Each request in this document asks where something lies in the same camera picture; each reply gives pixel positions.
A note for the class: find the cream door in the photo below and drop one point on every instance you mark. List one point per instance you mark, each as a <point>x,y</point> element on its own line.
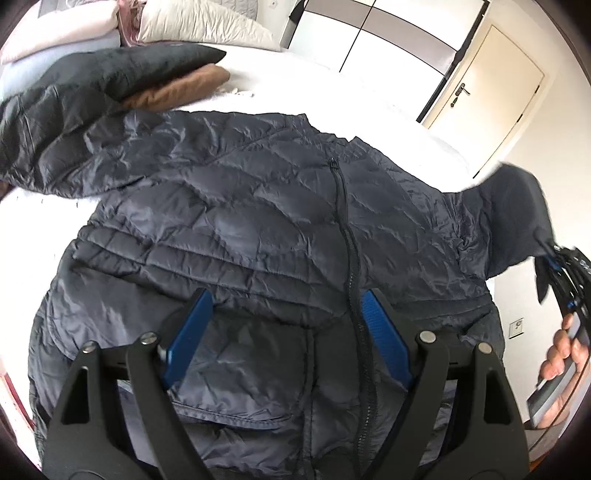
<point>498,101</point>

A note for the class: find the dark quilted down jacket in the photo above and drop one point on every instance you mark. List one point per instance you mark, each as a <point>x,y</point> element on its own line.
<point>258,221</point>

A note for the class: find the wall switch panel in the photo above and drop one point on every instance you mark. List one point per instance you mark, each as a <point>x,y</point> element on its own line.
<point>516,329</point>

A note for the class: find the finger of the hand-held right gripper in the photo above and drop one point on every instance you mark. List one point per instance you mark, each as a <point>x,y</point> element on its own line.
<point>552,266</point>
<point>571,304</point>

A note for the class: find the dark pink pillow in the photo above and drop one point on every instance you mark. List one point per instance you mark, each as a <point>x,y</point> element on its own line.
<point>129,23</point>

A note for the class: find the person's right hand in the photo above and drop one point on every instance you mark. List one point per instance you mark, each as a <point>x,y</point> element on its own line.
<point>561,353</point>

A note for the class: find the pale pink folded duvet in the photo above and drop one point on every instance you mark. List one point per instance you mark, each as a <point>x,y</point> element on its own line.
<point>69,32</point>

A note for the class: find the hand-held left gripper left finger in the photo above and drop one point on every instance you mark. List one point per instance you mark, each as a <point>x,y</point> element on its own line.
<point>191,332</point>

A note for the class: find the beige pillow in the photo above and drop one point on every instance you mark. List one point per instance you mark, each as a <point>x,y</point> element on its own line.
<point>198,23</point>

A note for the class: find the pale blue pillow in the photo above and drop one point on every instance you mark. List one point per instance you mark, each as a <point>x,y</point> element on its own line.
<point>27,74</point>

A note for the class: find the black fleece garment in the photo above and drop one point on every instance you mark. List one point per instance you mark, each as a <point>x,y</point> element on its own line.
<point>115,69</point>

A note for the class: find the bed with grey sheet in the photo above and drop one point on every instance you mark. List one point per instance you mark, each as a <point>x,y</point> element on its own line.
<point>286,64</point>

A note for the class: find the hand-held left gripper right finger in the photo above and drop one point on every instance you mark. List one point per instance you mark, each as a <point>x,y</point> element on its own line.
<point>383,332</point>

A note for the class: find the grey and white wardrobe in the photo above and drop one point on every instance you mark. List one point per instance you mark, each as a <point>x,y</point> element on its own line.
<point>369,32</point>

